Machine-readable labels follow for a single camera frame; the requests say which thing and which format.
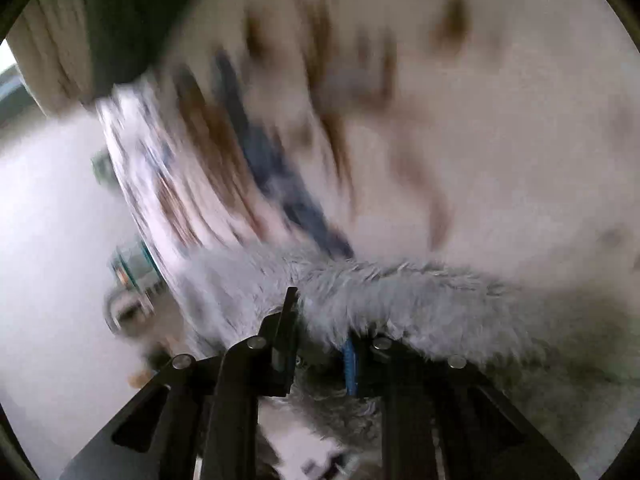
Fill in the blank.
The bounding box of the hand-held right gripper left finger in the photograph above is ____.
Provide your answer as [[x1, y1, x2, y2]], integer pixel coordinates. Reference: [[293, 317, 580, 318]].
[[59, 286, 301, 480]]

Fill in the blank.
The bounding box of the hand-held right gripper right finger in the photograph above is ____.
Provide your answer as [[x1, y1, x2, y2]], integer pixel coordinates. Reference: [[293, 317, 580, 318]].
[[344, 332, 582, 480]]

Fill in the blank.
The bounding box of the grey fluffy blanket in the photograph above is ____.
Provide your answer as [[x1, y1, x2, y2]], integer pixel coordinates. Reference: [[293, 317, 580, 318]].
[[177, 246, 637, 480]]

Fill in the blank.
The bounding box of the floral bed sheet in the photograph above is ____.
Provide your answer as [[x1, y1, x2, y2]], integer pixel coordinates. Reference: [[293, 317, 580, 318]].
[[95, 0, 640, 301]]

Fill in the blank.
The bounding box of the grey-green curtain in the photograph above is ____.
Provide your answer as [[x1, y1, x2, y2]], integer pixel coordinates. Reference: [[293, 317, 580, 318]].
[[7, 0, 221, 116]]

